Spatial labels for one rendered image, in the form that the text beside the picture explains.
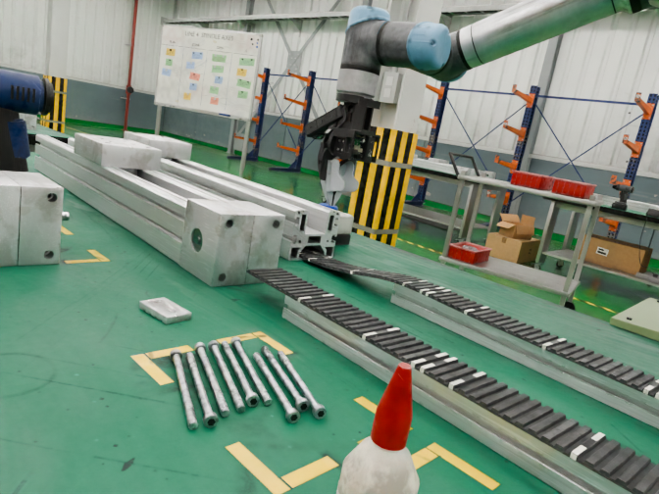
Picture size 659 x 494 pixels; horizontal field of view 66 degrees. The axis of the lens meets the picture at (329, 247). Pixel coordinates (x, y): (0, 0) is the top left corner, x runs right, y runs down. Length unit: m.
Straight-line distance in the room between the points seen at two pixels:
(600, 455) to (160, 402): 0.31
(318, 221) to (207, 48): 6.01
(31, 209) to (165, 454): 0.40
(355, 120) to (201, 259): 0.43
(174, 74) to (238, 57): 0.99
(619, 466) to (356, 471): 0.21
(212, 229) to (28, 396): 0.31
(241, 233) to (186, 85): 6.32
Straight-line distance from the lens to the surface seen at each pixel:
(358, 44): 0.98
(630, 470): 0.41
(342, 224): 1.01
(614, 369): 0.61
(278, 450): 0.37
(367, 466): 0.25
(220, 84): 6.64
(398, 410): 0.24
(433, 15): 4.29
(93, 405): 0.41
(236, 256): 0.67
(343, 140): 0.97
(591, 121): 8.59
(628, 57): 8.65
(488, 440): 0.44
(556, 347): 0.61
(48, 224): 0.69
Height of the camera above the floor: 0.99
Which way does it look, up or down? 12 degrees down
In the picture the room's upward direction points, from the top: 10 degrees clockwise
